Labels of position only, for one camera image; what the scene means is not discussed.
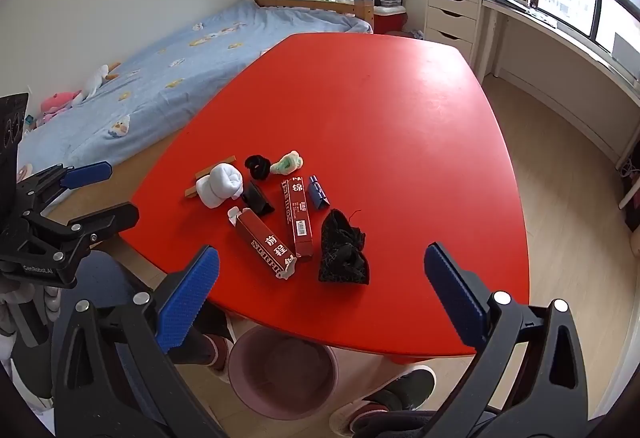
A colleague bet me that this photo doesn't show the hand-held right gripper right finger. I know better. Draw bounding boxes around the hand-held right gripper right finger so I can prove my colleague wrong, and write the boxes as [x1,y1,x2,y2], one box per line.
[424,242,602,438]

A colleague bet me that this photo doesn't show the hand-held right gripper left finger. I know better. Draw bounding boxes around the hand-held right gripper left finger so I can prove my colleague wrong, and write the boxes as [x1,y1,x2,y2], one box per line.
[51,244,236,438]

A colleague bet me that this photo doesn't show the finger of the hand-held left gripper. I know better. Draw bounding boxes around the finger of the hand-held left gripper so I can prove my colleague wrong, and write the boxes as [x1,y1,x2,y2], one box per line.
[34,201,141,260]
[22,161,114,210]

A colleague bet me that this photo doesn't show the wooden stick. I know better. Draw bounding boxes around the wooden stick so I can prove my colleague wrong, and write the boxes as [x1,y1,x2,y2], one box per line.
[184,155,236,199]

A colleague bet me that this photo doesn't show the white sock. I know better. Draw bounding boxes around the white sock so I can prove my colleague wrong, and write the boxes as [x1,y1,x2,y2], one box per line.
[195,163,245,209]

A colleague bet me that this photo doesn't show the black mesh cloth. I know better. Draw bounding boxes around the black mesh cloth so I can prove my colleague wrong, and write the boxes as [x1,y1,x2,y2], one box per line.
[318,208,372,286]

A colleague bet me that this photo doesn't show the pink plastic bin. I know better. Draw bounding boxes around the pink plastic bin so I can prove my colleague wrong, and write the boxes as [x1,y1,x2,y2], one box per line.
[228,325,341,421]

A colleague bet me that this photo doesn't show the dark red box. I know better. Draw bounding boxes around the dark red box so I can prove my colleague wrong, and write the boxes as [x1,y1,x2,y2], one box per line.
[280,176,316,263]

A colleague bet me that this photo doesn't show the small blue box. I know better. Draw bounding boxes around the small blue box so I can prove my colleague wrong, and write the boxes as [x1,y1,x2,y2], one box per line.
[307,175,331,210]

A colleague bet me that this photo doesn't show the person's left hand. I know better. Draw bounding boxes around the person's left hand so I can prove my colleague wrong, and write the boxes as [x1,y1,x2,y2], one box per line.
[0,285,62,344]

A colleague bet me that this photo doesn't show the small white duck plush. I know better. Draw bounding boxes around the small white duck plush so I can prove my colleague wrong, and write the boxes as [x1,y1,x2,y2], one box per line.
[107,114,132,139]

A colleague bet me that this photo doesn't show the person's left leg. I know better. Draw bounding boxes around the person's left leg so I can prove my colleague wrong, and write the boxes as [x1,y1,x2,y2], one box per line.
[75,249,234,366]

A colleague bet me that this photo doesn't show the grey pink slipper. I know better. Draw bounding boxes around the grey pink slipper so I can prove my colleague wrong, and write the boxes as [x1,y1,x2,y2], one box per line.
[204,335,235,385]
[328,364,437,437]

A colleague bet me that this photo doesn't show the pink plush toy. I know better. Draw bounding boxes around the pink plush toy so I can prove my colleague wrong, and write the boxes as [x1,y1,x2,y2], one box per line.
[39,90,84,125]

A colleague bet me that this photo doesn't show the dark red box open flaps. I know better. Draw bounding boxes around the dark red box open flaps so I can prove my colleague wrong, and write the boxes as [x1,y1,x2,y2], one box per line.
[227,206,299,282]

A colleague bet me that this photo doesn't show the black folded paper box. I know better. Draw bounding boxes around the black folded paper box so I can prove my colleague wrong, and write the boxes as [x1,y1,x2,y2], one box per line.
[241,181,276,218]

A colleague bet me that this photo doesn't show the bed with blue sheet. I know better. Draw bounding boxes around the bed with blue sheet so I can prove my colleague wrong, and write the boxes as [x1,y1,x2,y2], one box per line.
[15,0,374,171]

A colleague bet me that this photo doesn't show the green white crumpled wrapper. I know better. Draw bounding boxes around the green white crumpled wrapper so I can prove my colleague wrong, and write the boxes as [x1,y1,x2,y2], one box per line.
[270,150,304,177]

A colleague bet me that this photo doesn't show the red table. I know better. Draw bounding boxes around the red table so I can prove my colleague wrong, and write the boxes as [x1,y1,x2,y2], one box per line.
[120,33,531,366]

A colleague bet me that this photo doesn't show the white drawer cabinet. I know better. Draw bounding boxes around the white drawer cabinet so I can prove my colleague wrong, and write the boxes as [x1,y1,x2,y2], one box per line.
[423,0,484,70]

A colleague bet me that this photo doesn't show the red cooler box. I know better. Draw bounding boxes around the red cooler box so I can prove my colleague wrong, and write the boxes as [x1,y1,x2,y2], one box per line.
[372,3,407,35]

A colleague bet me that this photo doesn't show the wooden bed frame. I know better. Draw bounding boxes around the wooden bed frame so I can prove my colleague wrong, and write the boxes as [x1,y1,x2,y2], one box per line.
[245,0,376,35]

